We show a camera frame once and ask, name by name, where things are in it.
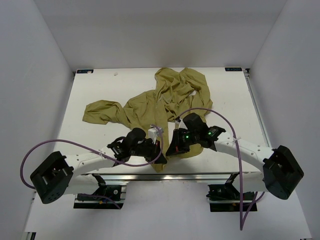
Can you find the aluminium table edge rail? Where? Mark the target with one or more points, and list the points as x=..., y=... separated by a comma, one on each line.
x=201, y=177

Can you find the blue label sticker left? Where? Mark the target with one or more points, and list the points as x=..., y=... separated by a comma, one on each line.
x=84, y=71

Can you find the blue label sticker right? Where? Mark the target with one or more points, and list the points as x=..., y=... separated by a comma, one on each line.
x=233, y=69

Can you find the olive green jacket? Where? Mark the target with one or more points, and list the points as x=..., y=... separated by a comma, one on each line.
x=175, y=93

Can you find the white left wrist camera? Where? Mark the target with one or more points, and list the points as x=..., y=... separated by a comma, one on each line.
x=154, y=132

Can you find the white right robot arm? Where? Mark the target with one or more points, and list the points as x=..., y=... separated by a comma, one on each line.
x=278, y=171

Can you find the blue label sticker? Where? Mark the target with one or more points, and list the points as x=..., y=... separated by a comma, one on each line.
x=233, y=69
x=84, y=71

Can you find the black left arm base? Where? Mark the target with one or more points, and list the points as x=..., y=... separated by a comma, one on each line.
x=106, y=196

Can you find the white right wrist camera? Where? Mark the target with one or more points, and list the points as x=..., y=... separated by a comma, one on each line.
x=178, y=122

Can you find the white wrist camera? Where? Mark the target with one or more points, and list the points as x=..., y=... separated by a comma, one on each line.
x=154, y=132
x=178, y=122

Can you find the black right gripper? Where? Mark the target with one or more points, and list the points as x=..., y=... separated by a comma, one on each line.
x=176, y=146

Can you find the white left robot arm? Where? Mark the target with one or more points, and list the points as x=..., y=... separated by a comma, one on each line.
x=60, y=174

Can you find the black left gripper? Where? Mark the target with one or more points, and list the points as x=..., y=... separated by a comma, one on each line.
x=155, y=150

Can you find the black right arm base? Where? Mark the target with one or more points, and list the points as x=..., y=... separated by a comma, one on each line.
x=224, y=197

